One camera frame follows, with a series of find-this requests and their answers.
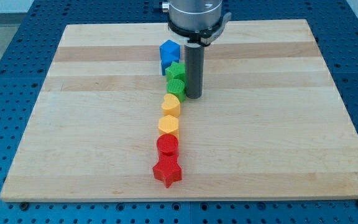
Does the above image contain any green star block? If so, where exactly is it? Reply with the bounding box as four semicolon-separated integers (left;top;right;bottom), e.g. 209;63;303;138
165;62;185;82

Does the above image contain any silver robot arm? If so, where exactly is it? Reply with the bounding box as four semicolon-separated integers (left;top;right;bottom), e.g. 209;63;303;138
162;0;222;31

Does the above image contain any blue block behind star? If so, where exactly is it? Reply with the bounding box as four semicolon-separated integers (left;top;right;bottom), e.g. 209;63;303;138
161;59;179;76

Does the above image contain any red star block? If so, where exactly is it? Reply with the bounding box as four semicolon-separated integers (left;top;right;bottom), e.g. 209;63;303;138
153;154;182;188

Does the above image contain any yellow heart block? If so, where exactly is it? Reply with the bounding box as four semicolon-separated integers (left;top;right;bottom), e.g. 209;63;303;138
161;93;181;117

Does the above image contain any yellow hexagon block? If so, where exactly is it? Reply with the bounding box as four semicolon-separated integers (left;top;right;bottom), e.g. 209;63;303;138
158;115;179;138

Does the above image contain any green cylinder block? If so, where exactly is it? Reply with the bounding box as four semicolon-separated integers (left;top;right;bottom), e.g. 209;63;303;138
166;79;186;103

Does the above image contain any red cylinder block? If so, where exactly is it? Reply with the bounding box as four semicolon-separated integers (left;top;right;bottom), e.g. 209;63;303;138
156;134;179;156

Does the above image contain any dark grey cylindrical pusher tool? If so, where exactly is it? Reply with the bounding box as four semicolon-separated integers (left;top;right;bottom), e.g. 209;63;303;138
185;45;204;99

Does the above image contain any blue cube block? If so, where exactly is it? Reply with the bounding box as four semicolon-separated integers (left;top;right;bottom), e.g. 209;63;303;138
159;40;181;62

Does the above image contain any light wooden board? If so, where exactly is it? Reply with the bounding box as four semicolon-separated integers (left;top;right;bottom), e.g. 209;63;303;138
0;19;358;202

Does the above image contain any black clamp mount ring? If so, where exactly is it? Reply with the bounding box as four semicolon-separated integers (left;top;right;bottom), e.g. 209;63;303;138
167;12;232;47

